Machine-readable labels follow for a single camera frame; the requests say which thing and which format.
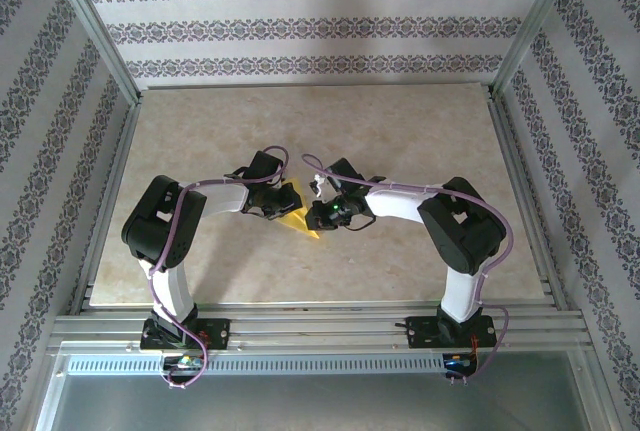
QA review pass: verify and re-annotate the yellow cloth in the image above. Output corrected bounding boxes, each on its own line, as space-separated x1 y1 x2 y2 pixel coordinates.
276 178 327 242

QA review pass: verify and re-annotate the grey metal panel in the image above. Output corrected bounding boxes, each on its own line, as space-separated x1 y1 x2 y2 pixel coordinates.
32 350 616 431

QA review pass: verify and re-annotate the small circuit board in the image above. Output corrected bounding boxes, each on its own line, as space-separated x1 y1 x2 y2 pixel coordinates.
162 355 209 371
442 353 479 373

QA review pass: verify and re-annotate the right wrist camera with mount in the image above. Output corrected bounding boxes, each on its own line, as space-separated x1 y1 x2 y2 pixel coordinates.
309 174 332 198

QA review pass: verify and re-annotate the thin aluminium wall rail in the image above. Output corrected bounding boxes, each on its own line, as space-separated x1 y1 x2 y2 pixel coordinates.
142 81 494 93

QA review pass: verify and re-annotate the grey slotted cable duct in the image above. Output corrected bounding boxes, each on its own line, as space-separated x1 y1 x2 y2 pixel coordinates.
64 353 481 377

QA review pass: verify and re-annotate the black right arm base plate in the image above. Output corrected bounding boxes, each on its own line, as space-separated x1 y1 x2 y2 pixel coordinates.
404 315 499 351

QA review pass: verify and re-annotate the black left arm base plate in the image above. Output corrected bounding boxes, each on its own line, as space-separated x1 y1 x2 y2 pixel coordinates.
139 318 232 352

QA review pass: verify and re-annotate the aluminium table side rail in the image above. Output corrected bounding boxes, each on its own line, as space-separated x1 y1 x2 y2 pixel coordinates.
67 95 145 315
487 93 572 312

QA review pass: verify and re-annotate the aluminium frame post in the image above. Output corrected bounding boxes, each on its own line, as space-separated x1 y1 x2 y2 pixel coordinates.
42 0 144 107
487 0 590 100

